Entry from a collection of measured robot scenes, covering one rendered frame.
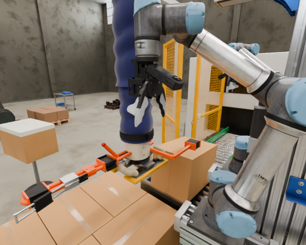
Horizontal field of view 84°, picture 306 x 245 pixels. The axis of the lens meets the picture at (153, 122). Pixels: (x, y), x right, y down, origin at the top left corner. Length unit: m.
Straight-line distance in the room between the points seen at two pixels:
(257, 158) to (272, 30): 9.87
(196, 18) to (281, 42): 9.79
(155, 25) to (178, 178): 1.26
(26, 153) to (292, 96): 2.48
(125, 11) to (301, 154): 0.98
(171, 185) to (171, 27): 1.34
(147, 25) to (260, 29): 9.98
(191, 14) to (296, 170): 0.70
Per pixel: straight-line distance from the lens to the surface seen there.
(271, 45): 10.27
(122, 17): 1.01
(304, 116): 0.56
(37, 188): 0.92
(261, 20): 10.50
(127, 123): 1.03
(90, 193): 1.91
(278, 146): 0.59
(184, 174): 1.51
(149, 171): 1.14
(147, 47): 0.52
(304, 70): 0.81
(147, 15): 0.53
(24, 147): 2.51
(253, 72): 0.67
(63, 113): 6.51
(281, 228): 1.05
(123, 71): 0.98
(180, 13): 0.52
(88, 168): 0.98
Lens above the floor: 1.68
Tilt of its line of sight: 16 degrees down
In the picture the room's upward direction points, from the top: straight up
